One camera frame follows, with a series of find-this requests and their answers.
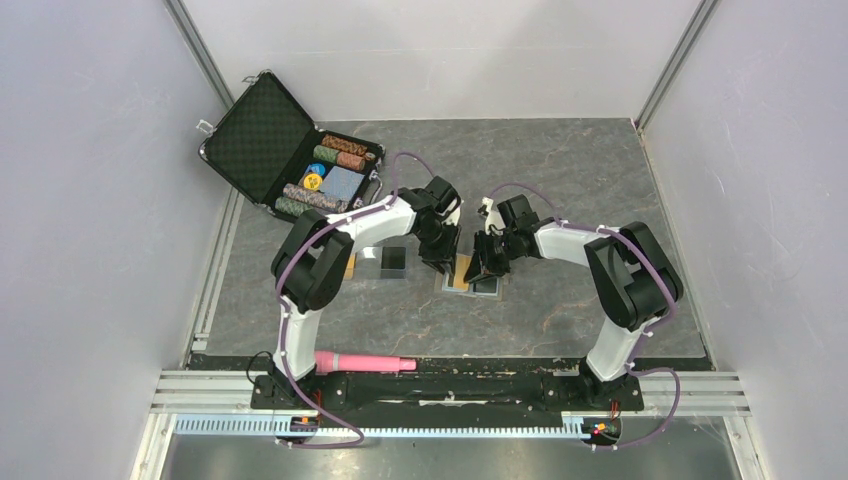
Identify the beige card holder wallet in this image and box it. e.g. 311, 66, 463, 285
433, 252, 513, 301

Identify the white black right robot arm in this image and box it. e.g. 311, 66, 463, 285
464, 195, 684, 408

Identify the gold credit card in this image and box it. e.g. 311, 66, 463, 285
447, 254, 471, 292
343, 255, 356, 280

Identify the pink cylindrical marker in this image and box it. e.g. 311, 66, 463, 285
315, 351, 417, 374

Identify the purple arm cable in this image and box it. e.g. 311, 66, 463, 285
486, 182, 682, 450
274, 152, 435, 450

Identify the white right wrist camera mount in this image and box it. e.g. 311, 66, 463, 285
477, 197, 505, 235

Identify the black poker chip case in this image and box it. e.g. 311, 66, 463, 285
198, 69, 386, 222

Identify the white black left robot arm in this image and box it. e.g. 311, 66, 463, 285
271, 176, 462, 408

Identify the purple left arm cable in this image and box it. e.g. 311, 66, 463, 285
274, 152, 435, 450

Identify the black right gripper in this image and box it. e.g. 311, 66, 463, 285
464, 229, 519, 283

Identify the clear acrylic card tray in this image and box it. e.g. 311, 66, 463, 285
345, 246, 407, 281

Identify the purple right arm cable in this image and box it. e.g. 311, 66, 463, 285
486, 182, 682, 450

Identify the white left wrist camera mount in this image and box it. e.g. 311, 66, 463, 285
442, 200, 462, 226

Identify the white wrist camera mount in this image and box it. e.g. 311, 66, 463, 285
477, 197, 505, 235
442, 200, 462, 226

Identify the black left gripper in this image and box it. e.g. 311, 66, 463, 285
414, 220, 462, 277

